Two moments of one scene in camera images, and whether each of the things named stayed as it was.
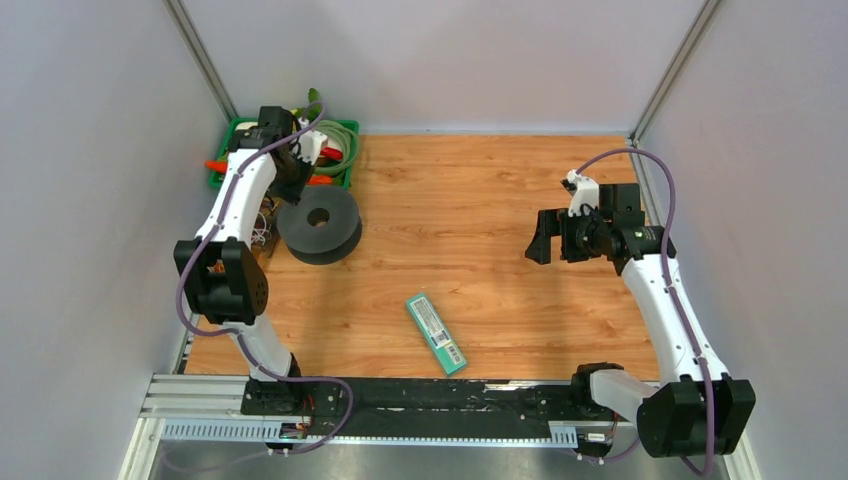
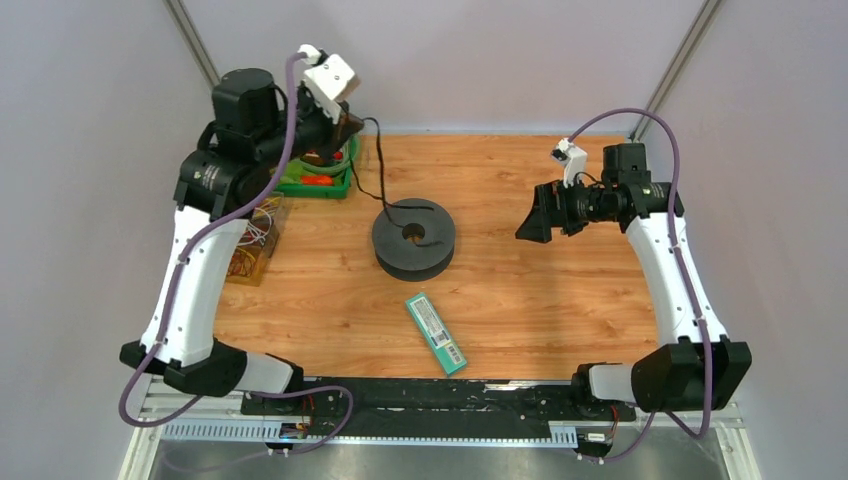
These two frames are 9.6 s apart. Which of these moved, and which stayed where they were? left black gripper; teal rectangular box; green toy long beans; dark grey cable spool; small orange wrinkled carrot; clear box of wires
Moved: dark grey cable spool; left black gripper
Stayed: clear box of wires; small orange wrinkled carrot; teal rectangular box; green toy long beans
